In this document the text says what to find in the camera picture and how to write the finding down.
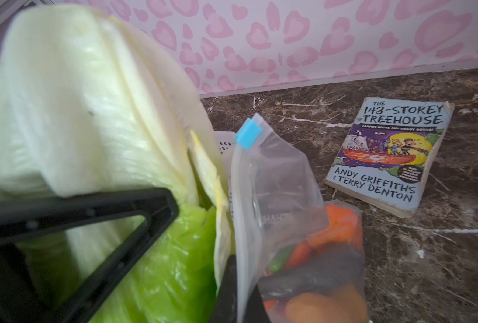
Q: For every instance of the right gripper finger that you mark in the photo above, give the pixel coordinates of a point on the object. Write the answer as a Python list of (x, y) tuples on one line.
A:
[(225, 308)]

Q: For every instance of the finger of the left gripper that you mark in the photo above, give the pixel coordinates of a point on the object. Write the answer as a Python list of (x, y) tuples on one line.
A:
[(21, 300)]

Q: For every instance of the green toy pepper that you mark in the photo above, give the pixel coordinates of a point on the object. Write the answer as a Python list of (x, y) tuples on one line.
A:
[(280, 259)]

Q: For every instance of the clear zip top bag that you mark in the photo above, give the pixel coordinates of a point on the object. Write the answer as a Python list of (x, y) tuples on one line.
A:
[(276, 202)]

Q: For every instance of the dark toy eggplant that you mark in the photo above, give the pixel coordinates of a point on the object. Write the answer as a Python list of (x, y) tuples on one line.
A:
[(341, 265)]

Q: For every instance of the yellow toy potato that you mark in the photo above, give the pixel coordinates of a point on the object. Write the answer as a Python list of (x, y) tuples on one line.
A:
[(345, 304)]

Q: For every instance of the orange toy pumpkin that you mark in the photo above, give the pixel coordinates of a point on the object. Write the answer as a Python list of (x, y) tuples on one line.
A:
[(345, 226)]

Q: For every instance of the white perforated plastic basket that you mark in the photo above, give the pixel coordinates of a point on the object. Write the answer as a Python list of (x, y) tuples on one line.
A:
[(226, 142)]

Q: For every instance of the green white toy cabbage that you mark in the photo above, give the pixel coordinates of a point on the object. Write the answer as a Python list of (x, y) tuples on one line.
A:
[(91, 104)]

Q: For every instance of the orange toy carrot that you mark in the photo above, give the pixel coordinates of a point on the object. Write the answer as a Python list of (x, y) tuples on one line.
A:
[(301, 253)]

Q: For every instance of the Treehouse paperback book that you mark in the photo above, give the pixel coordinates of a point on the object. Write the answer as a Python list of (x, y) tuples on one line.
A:
[(386, 157)]

